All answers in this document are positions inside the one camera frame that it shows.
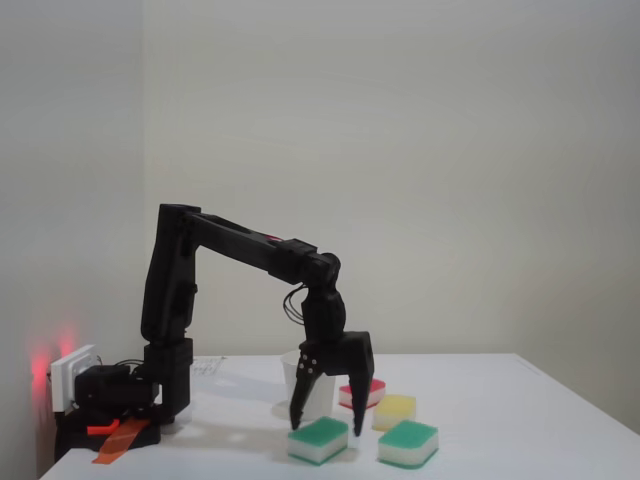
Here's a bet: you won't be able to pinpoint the green sponge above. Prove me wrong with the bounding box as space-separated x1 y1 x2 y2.
376 419 441 471
286 415 350 468

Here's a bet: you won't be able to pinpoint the white paper cup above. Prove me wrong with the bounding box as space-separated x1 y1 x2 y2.
280 350 338 423

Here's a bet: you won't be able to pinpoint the red sponge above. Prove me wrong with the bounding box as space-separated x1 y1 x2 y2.
338 377 388 412

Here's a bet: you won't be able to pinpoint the yellow sponge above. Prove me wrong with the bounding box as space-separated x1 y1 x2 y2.
371 394 418 433

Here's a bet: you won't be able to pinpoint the white printed label sticker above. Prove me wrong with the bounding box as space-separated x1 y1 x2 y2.
191 355 227 379

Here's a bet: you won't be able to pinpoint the white power box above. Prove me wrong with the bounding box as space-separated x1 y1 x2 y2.
49 343 99 414

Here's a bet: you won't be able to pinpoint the thin black wrist wires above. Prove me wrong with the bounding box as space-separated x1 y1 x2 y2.
281 283 307 327

